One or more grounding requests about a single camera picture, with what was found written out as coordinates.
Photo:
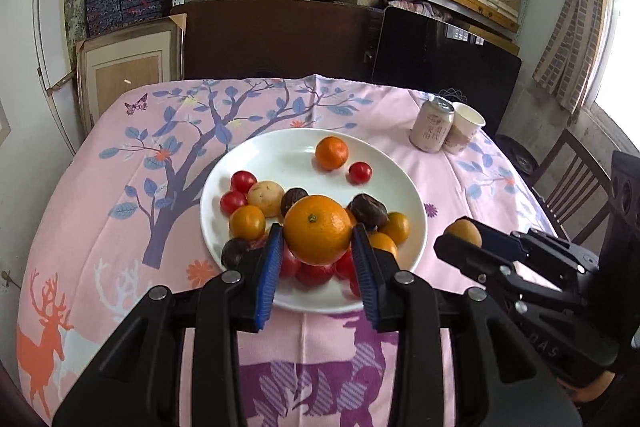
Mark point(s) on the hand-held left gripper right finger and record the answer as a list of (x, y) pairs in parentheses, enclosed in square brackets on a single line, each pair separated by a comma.
[(365, 277)]

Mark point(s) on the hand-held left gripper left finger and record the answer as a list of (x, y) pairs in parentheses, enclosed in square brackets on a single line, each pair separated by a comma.
[(267, 277)]

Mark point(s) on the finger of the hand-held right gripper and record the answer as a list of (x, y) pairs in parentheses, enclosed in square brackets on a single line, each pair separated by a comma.
[(465, 257), (500, 244)]

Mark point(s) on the small yellow brown fruit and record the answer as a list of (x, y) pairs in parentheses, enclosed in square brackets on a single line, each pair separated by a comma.
[(465, 232)]

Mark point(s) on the small orange kumquat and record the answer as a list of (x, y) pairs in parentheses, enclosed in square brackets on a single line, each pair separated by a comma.
[(382, 246), (247, 222), (400, 227)]

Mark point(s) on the small dark brown fruit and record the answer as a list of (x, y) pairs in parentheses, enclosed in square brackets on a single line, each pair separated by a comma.
[(235, 252)]

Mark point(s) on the dark red tomato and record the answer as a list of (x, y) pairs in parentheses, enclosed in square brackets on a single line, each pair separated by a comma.
[(314, 274)]

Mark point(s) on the large orange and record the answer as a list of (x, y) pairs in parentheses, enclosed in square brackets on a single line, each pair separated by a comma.
[(318, 229)]

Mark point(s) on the large dark brown fruit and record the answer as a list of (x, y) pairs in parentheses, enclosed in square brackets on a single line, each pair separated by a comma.
[(367, 210)]

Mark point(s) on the small pale yellow fruit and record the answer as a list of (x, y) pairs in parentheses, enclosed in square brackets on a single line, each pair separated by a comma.
[(265, 198)]

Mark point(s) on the dark brown date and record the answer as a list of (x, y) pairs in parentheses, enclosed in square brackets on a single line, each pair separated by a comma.
[(292, 198)]

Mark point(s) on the white round plate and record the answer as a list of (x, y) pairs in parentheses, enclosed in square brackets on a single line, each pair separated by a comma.
[(300, 157)]

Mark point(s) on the orange tangerine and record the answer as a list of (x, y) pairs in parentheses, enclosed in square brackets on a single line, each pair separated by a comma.
[(331, 152)]

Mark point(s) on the person's right hand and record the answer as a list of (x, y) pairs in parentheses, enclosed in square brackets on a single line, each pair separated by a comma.
[(595, 387)]

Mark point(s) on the black round object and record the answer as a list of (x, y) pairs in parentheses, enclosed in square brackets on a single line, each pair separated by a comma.
[(517, 157)]

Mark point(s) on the wooden chair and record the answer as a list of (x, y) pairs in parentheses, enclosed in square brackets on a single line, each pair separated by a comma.
[(575, 187)]

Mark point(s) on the pink printed tablecloth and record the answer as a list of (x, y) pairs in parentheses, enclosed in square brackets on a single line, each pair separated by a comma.
[(150, 307)]

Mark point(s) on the white paper cup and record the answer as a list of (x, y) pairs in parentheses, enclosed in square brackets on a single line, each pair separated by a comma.
[(467, 127)]

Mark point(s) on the pink drink can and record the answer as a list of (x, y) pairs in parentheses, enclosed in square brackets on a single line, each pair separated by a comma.
[(432, 127)]

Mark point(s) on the black panel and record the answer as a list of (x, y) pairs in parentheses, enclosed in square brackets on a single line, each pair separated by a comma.
[(440, 57)]

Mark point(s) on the beige checked curtain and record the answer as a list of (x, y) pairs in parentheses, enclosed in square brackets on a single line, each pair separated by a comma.
[(570, 37)]

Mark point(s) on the window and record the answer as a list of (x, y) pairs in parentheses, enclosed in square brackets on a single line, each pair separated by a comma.
[(622, 57)]

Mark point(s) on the dark wooden board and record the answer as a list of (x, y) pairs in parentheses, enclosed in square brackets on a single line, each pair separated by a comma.
[(275, 39)]

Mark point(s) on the framed picture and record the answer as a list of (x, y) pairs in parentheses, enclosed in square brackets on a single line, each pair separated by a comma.
[(130, 72)]

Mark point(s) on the pink cloth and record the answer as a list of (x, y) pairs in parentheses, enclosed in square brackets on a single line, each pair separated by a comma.
[(415, 7)]

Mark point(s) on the white door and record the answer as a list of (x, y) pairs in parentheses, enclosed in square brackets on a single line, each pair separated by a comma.
[(50, 47)]

